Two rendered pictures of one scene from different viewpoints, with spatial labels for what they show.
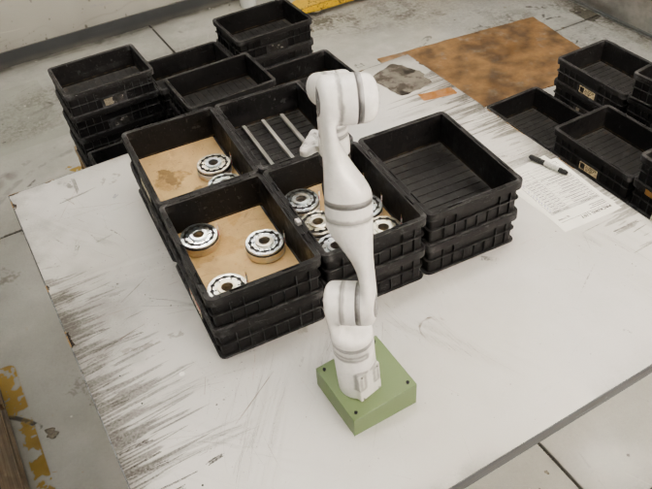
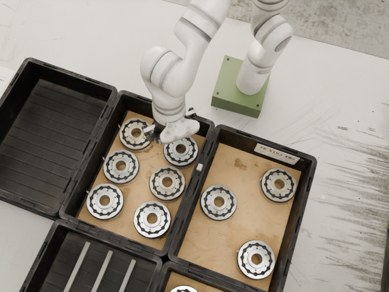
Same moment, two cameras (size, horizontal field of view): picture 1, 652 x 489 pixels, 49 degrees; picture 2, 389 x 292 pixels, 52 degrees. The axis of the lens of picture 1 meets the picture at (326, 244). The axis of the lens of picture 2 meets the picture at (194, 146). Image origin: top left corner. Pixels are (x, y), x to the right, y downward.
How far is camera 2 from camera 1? 1.70 m
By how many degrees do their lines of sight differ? 65
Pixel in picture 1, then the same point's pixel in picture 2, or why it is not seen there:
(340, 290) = (282, 23)
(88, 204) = not seen: outside the picture
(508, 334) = (136, 52)
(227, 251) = (243, 230)
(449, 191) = (48, 130)
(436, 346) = not seen: hidden behind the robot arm
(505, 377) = (169, 37)
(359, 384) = not seen: hidden behind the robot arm
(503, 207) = (49, 77)
